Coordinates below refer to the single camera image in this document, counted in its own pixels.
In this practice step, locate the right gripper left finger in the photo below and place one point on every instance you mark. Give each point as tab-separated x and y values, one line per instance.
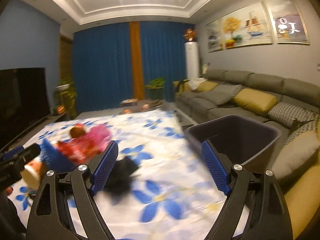
50	217

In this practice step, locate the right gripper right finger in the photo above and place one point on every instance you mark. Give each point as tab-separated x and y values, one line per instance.
255	207

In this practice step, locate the orange white paper cup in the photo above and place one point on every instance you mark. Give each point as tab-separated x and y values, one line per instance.
33	173

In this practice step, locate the blue foam net sleeve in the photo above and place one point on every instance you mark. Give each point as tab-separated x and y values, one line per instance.
54	159

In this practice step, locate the red printed plastic bag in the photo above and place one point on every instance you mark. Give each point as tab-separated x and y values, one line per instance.
80	151

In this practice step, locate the red gold paper cup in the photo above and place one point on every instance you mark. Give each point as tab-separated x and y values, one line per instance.
77	131

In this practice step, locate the black plastic bag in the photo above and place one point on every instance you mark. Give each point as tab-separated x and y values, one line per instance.
120	178

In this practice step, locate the pink plastic bag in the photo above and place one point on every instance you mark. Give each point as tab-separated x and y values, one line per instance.
100	136

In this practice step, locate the dark grey trash bin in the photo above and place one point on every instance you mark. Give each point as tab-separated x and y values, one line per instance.
245	141

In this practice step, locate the black television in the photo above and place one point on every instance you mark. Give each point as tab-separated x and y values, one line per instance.
24	101

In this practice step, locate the plant on stand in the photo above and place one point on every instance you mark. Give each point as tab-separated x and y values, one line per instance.
65	98

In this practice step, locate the floral blue white tablecloth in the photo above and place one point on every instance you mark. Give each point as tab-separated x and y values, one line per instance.
172	194

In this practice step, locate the patterned black white cushion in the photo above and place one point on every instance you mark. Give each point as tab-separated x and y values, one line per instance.
285	113

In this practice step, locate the grey sectional sofa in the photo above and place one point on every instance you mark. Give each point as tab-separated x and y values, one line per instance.
293	91

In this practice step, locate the mustard cushion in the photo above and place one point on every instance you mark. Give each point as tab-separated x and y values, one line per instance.
206	86
255	101

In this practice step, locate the grey cushion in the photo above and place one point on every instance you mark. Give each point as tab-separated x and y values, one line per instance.
217	98

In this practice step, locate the far patterned cushion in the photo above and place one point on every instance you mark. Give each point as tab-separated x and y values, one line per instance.
232	90

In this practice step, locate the dark coffee table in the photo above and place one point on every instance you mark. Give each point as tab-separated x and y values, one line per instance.
129	106

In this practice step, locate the blue curtains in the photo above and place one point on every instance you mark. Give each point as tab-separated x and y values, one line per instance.
101	62

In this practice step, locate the far mustard cushion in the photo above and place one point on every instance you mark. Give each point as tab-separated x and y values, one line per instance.
206	86

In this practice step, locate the potted green plant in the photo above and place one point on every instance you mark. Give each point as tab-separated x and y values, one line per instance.
155	89

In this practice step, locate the orange curtain strip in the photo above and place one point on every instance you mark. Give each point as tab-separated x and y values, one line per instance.
136	61

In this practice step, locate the white standing air conditioner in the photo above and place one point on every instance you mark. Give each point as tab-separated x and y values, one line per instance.
192	60

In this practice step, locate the tree and ship painting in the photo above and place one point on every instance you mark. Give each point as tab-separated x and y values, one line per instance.
247	26

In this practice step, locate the right framed painting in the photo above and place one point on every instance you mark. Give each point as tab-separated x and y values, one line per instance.
287	22

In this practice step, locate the left small painting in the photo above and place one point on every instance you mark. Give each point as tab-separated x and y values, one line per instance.
214	36

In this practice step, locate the flower decoration on conditioner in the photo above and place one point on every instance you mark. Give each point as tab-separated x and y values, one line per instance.
190	35

